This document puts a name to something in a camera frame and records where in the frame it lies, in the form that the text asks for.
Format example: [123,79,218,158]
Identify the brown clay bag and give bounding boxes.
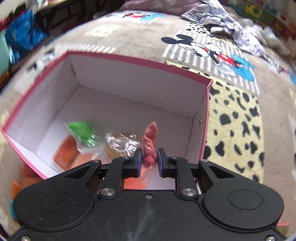
[105,133,140,160]

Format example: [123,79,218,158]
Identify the red clay bag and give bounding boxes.
[139,121,159,183]

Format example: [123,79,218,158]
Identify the green clay bag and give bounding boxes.
[65,121,101,148]

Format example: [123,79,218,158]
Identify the orange clay bag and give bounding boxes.
[53,135,147,190]

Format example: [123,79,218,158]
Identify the pink cardboard box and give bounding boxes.
[1,51,212,179]

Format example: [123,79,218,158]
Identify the cartoon mouse bed sheet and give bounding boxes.
[0,10,296,235]

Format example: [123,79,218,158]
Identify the pink purple quilt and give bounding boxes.
[120,0,202,16]

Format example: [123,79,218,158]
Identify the white crumpled cloth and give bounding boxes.
[239,19,290,56]

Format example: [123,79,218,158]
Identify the colourful alphabet foam mat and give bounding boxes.
[226,1,295,40]

